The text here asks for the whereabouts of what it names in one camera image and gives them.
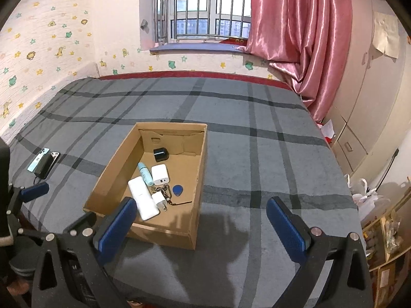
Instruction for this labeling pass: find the small white plug charger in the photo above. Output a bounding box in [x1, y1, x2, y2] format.
[151, 191, 167, 211]

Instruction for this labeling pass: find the light blue tube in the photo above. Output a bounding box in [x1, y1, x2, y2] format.
[137, 162, 155, 187]

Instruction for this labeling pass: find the brass key bunch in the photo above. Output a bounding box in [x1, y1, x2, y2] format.
[157, 184, 192, 206]

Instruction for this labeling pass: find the brown cardboard box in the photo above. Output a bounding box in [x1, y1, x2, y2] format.
[83, 122, 208, 249]

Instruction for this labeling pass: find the black round charger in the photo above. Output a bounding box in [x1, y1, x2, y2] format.
[153, 147, 169, 163]

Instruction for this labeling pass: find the black power bank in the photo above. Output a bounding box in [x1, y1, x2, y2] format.
[33, 153, 54, 184]

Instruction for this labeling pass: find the light blue phone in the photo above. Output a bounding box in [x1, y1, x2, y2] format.
[27, 148, 50, 172]

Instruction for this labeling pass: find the silver phone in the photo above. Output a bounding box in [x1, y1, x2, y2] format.
[49, 152, 61, 169]

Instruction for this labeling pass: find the white power bank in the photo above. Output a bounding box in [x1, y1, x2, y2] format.
[127, 177, 160, 221]

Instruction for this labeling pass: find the white plastic bag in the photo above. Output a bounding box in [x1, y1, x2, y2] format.
[344, 174, 391, 227]

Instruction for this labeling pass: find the wooden shelf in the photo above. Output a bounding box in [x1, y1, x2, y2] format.
[362, 181, 410, 307]

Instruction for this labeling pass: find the white square charger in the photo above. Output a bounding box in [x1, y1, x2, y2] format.
[151, 164, 170, 186]

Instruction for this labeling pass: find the grey plaid bed cover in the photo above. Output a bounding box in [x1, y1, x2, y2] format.
[2, 77, 361, 307]

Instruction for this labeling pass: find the beige wardrobe cabinet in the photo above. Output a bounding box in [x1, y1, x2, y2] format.
[325, 0, 410, 181]

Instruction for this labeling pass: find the red bed sheet edge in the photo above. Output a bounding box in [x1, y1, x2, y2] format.
[99, 71, 291, 90]

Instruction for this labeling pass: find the pink satin curtain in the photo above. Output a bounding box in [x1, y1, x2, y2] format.
[243, 0, 352, 122]

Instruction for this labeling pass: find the metal window railing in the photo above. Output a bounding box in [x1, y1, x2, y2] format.
[153, 0, 251, 45]

